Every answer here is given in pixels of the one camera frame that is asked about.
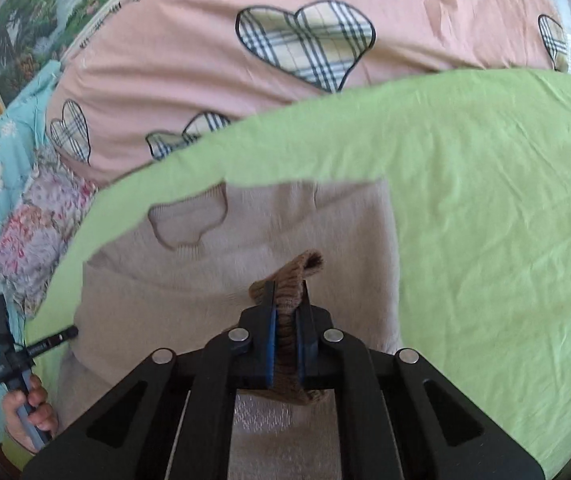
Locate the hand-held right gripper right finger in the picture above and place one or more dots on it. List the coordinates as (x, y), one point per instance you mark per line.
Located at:
(311, 345)

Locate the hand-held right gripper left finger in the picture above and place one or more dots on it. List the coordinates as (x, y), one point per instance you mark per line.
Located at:
(271, 350)

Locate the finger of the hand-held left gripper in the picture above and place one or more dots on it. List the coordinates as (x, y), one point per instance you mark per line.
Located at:
(0, 320)
(52, 340)

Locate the beige knit sweater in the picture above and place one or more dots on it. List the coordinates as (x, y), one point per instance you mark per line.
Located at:
(165, 285)

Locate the person's left hand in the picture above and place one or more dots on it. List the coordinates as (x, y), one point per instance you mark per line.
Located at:
(40, 412)

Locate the floral ruffled pillow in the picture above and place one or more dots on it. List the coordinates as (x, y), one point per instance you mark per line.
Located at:
(40, 230)

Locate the green bed sheet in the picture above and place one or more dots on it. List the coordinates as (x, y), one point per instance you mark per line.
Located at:
(465, 210)

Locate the pink quilt with plaid hearts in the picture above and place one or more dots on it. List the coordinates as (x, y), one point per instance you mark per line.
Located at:
(205, 85)

